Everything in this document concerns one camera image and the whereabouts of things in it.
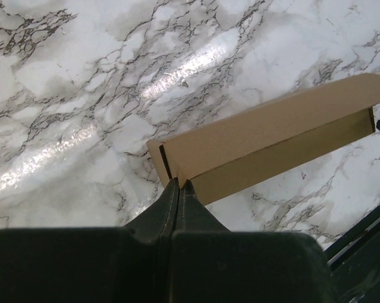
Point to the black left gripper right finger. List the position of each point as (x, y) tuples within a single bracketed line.
[(209, 263)]

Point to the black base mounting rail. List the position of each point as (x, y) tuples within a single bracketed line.
[(354, 260)]

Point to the brown cardboard box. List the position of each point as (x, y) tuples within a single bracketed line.
[(237, 152)]

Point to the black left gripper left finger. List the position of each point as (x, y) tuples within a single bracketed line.
[(91, 264)]

